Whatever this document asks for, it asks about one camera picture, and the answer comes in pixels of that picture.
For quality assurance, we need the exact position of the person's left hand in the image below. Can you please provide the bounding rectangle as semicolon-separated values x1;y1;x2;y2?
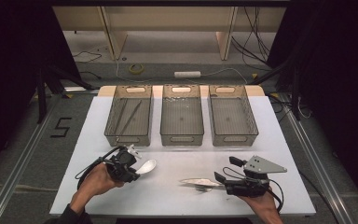
79;162;126;198

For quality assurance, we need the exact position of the person's right hand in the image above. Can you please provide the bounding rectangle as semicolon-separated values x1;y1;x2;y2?
238;186;278;217

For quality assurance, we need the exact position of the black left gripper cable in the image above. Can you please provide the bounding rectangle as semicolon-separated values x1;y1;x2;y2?
75;146;120;190

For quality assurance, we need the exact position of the aluminium floor rail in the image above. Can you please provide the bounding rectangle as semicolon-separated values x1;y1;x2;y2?
0;92;63;224
279;92;355;224

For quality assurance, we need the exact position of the pearly white spoon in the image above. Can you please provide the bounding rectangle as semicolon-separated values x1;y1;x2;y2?
134;159;158;175

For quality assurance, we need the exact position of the thin black floor cable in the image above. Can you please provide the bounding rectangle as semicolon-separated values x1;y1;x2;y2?
72;50;103;63

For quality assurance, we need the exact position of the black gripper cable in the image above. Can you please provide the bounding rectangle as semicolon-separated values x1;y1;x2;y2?
75;146;120;190
222;166;284;215

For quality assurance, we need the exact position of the white floor cable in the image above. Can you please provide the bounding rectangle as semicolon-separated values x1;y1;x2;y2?
115;57;249;85

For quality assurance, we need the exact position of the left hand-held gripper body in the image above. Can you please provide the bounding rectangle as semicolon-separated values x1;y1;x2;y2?
104;144;143;178

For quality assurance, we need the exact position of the bundle of black cables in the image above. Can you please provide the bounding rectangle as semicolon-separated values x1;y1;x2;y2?
230;6;272;72

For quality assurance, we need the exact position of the black curtain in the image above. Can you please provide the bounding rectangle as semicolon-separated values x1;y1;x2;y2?
0;0;82;178
266;0;358;208

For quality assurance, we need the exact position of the silver table knife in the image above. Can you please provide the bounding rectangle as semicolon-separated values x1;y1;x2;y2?
179;177;227;189

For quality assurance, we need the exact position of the white power strip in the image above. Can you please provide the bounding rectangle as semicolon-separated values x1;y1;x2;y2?
173;70;202;78

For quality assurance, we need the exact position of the yellow tape roll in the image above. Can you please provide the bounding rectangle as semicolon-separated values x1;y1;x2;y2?
129;63;145;76

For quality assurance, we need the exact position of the light wooden shelf unit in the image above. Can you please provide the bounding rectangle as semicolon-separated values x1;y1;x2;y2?
51;6;287;62

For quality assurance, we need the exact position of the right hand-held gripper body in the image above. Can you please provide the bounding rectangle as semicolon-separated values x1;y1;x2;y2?
223;155;288;198

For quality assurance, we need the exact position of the clear grey plastic bin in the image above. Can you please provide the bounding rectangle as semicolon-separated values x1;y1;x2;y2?
159;83;205;147
208;84;259;147
103;84;154;147

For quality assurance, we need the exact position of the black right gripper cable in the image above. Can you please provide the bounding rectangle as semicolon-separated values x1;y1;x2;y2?
222;166;284;215

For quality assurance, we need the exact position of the black metal stand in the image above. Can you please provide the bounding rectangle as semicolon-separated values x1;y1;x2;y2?
35;62;94;124
251;59;303;121

